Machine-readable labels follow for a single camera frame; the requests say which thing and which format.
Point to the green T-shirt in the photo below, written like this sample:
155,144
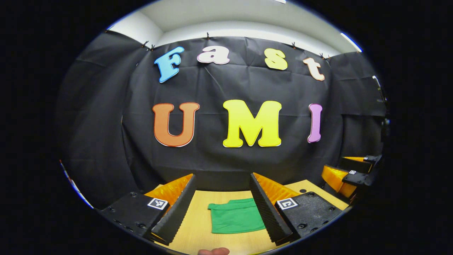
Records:
235,217

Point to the white side table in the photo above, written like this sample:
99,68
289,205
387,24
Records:
76,187

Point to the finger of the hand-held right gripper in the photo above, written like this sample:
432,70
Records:
355,178
355,163

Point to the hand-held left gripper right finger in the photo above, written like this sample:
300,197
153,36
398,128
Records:
269,212

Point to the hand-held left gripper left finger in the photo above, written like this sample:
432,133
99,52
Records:
177,212

